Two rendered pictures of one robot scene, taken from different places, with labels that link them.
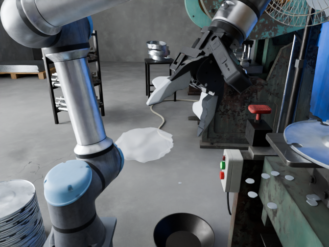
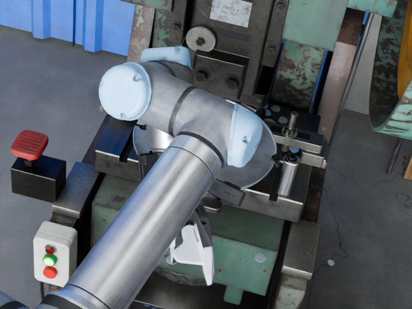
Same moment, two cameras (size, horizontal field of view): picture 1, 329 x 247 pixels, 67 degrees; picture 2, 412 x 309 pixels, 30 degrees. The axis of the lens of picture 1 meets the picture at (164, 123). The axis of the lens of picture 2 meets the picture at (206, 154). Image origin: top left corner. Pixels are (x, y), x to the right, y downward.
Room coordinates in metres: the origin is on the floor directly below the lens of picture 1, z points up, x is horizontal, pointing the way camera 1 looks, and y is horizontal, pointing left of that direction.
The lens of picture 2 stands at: (0.40, 0.74, 1.80)
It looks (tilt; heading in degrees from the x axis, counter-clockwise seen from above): 42 degrees down; 273
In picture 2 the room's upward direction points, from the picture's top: 10 degrees clockwise
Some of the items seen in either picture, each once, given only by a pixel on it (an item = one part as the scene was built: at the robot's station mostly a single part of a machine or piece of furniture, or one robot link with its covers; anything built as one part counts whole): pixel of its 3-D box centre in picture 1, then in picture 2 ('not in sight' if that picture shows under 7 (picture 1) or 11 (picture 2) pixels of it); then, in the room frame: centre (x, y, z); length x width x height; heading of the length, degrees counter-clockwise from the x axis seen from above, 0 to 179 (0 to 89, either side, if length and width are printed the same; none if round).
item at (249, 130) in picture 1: (255, 146); (39, 194); (0.79, -0.33, 0.62); 0.10 x 0.06 x 0.20; 177
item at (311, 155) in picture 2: not in sight; (293, 132); (0.30, -0.53, 0.76); 0.17 x 0.06 x 0.10; 177
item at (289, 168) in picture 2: not in sight; (287, 173); (0.30, -0.41, 0.75); 0.03 x 0.03 x 0.10; 87
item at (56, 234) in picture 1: (76, 226); not in sight; (0.54, 0.25, 0.50); 0.15 x 0.15 x 0.10
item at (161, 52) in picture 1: (159, 70); not in sight; (3.53, 0.06, 0.40); 0.45 x 0.40 x 0.79; 9
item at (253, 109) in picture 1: (258, 117); (30, 155); (0.81, -0.33, 0.72); 0.07 x 0.06 x 0.08; 87
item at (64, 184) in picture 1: (72, 190); not in sight; (0.54, 0.24, 0.62); 0.13 x 0.12 x 0.14; 161
